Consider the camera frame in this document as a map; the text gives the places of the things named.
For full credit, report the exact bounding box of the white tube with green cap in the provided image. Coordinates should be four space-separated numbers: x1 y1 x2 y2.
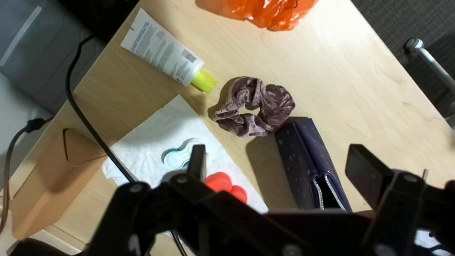
119 6 218 93

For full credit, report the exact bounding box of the mauve velvet hair scrunchie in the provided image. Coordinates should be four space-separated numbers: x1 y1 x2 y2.
206 75 297 139

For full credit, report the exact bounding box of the white package with red item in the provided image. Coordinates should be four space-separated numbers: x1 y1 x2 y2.
100 92 270 216

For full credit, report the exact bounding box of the navy star print purse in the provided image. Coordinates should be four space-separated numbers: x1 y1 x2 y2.
272 115 353 213

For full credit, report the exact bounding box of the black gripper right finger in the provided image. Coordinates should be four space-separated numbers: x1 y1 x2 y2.
344 142 455 256

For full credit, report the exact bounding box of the grey hard shell suitcase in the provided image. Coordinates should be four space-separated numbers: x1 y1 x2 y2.
0 0 106 113

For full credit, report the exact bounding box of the orange plastic bag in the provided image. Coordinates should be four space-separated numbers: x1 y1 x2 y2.
194 0 319 32

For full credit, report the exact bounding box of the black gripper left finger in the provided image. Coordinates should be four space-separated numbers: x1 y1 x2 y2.
85 142 267 256

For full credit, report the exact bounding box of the brown cable with plug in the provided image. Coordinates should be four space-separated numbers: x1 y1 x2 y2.
0 116 49 234

